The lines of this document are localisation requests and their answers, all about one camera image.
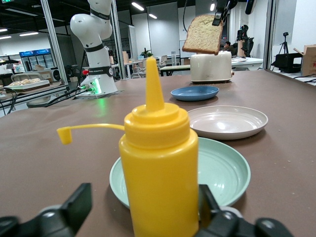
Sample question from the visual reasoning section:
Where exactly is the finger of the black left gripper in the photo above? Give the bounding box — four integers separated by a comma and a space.
221, 0, 234, 19
211, 0, 224, 27

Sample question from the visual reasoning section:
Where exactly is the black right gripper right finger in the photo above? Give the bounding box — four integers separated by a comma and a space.
198, 184, 221, 224

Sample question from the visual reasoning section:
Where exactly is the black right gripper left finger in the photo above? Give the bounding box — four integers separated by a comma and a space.
61, 182, 93, 230

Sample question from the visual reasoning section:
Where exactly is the toasted bread slice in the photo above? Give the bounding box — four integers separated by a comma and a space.
182, 14, 224, 56

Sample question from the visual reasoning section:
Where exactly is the yellow squeeze sauce bottle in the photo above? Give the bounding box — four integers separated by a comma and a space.
56, 56, 200, 237

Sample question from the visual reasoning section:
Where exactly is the mint green plate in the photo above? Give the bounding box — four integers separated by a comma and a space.
109, 137, 252, 210

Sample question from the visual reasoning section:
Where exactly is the blue plate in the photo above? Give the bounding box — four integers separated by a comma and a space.
170, 85, 220, 102

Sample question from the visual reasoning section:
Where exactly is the beige plate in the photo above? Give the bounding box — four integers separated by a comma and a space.
187, 105, 269, 141

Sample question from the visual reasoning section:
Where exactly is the white two-slot toaster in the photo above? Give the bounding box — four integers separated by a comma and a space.
190, 51, 234, 84

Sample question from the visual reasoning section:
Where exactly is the black equipment case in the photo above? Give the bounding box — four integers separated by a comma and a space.
273, 52, 304, 74

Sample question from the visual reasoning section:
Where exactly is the brown cardboard box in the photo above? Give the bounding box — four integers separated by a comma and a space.
293, 43, 316, 78

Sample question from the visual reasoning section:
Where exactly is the white tray with bread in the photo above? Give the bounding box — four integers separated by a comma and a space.
3, 78, 51, 94

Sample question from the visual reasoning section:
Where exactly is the white loudspeaker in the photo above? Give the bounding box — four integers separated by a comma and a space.
49, 68, 62, 82

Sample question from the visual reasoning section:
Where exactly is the glass door drinks fridge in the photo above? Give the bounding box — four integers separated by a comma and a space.
18, 47, 54, 73

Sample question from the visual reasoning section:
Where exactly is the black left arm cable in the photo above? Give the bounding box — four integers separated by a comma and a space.
183, 0, 189, 33

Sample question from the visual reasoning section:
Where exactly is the black camera tripod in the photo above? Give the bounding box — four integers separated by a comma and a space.
277, 31, 293, 55

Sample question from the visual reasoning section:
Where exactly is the aluminium frame post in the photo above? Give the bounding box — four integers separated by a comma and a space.
110, 0, 125, 81
39, 0, 71, 87

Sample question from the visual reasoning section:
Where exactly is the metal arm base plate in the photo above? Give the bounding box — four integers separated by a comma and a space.
73, 90, 124, 100

